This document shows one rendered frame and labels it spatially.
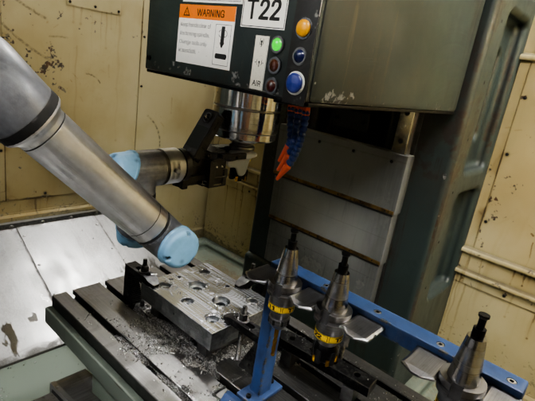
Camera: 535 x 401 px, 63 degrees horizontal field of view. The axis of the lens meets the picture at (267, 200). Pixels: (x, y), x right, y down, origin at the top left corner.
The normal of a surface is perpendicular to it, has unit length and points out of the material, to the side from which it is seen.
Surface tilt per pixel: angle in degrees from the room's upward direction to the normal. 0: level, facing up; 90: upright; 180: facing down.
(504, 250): 90
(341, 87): 90
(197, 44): 90
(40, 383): 0
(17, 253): 24
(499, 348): 90
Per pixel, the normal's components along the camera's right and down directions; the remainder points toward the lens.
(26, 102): 0.68, 0.09
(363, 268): -0.67, 0.12
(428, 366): 0.15, -0.94
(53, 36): 0.73, 0.30
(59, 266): 0.40, -0.74
